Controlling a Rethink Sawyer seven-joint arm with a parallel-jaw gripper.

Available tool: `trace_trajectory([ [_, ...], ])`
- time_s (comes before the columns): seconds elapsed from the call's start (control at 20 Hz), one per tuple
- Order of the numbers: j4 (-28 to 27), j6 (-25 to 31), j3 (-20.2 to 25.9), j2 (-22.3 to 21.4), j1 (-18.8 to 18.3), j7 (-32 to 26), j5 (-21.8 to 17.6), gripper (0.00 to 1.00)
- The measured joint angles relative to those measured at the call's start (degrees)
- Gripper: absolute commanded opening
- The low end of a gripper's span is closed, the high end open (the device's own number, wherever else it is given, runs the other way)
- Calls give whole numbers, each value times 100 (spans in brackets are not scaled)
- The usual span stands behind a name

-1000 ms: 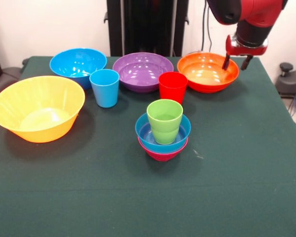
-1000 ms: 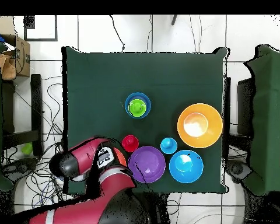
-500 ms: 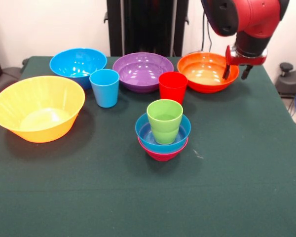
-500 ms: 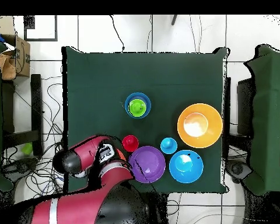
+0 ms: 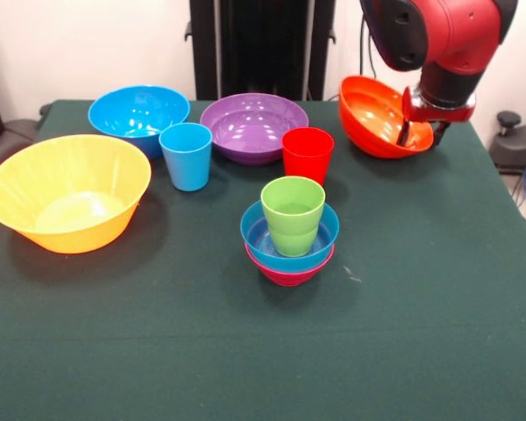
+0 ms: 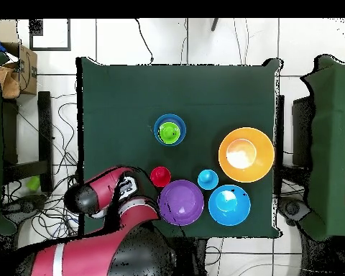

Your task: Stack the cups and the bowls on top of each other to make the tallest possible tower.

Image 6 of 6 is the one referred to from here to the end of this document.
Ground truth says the small blue bowl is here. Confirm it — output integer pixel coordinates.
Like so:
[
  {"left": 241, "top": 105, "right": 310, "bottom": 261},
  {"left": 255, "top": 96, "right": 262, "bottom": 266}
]
[{"left": 153, "top": 114, "right": 187, "bottom": 147}]

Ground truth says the red cup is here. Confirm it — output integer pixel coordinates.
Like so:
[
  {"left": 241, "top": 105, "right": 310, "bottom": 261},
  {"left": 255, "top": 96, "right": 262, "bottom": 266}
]
[{"left": 149, "top": 166, "right": 172, "bottom": 188}]

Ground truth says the blue cup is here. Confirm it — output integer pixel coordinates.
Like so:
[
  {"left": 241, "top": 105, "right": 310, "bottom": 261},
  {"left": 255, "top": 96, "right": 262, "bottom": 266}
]
[{"left": 197, "top": 169, "right": 219, "bottom": 190}]

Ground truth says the purple bowl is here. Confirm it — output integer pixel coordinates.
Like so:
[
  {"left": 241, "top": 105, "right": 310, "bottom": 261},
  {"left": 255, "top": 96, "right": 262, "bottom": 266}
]
[{"left": 157, "top": 179, "right": 205, "bottom": 226}]

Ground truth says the dark green tablecloth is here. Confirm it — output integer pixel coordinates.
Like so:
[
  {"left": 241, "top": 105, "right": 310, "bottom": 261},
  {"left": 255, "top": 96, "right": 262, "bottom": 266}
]
[{"left": 75, "top": 56, "right": 283, "bottom": 240}]

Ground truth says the large blue bowl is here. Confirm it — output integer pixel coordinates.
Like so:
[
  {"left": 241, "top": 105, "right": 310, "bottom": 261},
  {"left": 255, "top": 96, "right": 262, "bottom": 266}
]
[{"left": 208, "top": 184, "right": 252, "bottom": 226}]

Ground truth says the large yellow bowl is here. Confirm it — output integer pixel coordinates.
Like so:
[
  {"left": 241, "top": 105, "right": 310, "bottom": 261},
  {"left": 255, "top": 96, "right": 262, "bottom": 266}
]
[{"left": 218, "top": 126, "right": 275, "bottom": 183}]

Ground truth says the black box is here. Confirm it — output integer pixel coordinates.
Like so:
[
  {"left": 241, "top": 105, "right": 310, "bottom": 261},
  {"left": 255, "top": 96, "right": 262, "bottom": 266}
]
[{"left": 291, "top": 96, "right": 316, "bottom": 167}]

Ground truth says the dark grey caster foot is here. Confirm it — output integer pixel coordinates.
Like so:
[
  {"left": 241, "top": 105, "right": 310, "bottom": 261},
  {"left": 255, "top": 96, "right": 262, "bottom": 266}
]
[
  {"left": 278, "top": 196, "right": 310, "bottom": 226},
  {"left": 2, "top": 195, "right": 47, "bottom": 224}
]

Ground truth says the light green plastic cup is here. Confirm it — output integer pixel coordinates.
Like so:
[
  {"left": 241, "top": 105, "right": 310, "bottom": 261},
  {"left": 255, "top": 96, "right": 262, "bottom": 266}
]
[{"left": 25, "top": 175, "right": 41, "bottom": 191}]

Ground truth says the cardboard box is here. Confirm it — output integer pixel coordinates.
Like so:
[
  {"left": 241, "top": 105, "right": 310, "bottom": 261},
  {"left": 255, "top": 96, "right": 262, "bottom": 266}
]
[{"left": 1, "top": 42, "right": 38, "bottom": 96}]

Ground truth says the brown paper bag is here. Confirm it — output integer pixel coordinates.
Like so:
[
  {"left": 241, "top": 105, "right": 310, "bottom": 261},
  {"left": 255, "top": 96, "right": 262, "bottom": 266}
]
[{"left": 0, "top": 66, "right": 21, "bottom": 99}]

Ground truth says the black cable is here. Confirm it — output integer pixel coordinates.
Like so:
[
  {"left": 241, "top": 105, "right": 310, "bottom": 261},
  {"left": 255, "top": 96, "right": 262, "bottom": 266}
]
[{"left": 134, "top": 18, "right": 155, "bottom": 65}]

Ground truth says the black metal frame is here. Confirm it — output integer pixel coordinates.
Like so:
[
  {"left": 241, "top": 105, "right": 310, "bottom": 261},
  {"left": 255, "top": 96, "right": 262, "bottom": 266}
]
[{"left": 1, "top": 91, "right": 53, "bottom": 185}]

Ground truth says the grey square frame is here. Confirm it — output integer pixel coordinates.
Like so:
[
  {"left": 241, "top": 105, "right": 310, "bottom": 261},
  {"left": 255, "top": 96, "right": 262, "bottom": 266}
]
[{"left": 29, "top": 18, "right": 72, "bottom": 52}]

